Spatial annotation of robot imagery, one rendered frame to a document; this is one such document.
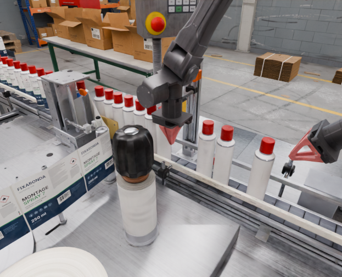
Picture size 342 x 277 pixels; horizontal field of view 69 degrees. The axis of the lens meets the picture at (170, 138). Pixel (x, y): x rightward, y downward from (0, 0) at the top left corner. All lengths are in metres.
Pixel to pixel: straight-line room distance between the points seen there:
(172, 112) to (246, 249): 0.41
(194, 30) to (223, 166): 0.38
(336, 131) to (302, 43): 5.69
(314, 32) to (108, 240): 5.87
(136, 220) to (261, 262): 0.33
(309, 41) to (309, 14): 0.51
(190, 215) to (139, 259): 0.18
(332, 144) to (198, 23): 0.38
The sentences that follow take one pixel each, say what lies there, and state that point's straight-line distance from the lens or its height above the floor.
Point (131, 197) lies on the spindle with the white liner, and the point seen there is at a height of 1.04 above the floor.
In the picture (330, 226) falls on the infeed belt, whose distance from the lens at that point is 0.80.
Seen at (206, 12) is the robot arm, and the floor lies 1.37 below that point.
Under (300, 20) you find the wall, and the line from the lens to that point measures 6.24.
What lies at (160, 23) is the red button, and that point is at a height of 1.33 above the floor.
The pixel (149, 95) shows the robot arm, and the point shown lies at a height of 1.20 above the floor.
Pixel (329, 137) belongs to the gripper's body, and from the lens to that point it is 0.61.
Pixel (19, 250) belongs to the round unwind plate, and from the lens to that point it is 0.72.
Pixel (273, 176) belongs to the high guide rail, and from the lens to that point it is 0.76.
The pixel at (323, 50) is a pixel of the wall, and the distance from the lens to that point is 6.17.
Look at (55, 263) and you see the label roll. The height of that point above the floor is 1.02.
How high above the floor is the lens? 1.42
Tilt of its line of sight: 32 degrees down
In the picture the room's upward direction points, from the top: straight up
